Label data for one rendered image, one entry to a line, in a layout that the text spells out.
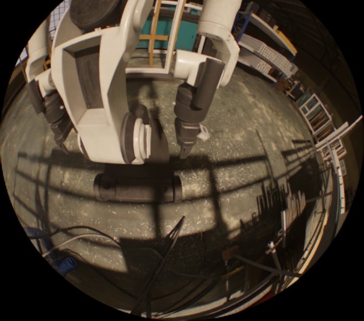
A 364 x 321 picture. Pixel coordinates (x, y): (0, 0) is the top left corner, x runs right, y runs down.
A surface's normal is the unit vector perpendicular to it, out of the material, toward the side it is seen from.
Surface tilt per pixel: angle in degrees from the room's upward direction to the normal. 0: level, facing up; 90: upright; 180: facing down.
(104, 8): 90
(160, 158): 0
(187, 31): 90
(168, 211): 0
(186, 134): 79
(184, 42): 90
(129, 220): 0
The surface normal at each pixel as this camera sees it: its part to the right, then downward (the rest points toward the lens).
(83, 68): 0.14, 0.77
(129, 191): 0.22, -0.49
